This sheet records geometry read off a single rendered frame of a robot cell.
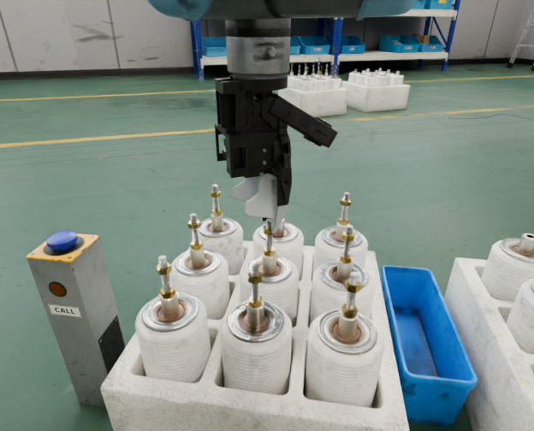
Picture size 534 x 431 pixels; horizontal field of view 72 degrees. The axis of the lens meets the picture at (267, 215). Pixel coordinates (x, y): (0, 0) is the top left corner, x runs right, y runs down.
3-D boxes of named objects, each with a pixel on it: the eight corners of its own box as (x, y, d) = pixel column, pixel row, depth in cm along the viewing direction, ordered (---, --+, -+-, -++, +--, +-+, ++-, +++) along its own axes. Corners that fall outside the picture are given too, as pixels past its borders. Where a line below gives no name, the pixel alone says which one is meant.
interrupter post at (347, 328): (350, 324, 48) (353, 305, 47) (359, 338, 46) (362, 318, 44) (334, 328, 48) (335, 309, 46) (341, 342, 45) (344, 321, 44)
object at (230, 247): (222, 280, 85) (217, 212, 76) (254, 298, 80) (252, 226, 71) (191, 303, 78) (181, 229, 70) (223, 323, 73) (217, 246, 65)
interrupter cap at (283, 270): (275, 292, 54) (275, 287, 54) (235, 274, 58) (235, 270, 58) (301, 267, 59) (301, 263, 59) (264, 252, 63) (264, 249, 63)
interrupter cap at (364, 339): (358, 308, 51) (359, 304, 51) (388, 349, 44) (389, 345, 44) (308, 318, 49) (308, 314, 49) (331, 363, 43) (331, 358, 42)
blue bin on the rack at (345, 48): (323, 52, 529) (325, 36, 519) (347, 51, 539) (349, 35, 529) (341, 54, 487) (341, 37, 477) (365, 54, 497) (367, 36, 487)
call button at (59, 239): (68, 256, 51) (65, 245, 50) (43, 254, 52) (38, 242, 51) (86, 242, 55) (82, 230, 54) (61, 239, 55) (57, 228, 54)
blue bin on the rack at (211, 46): (199, 54, 485) (198, 37, 475) (227, 54, 495) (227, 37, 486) (204, 57, 443) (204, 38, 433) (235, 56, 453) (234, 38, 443)
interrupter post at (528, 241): (535, 256, 62) (541, 240, 61) (519, 256, 62) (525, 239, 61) (528, 249, 64) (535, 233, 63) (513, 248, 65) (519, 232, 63)
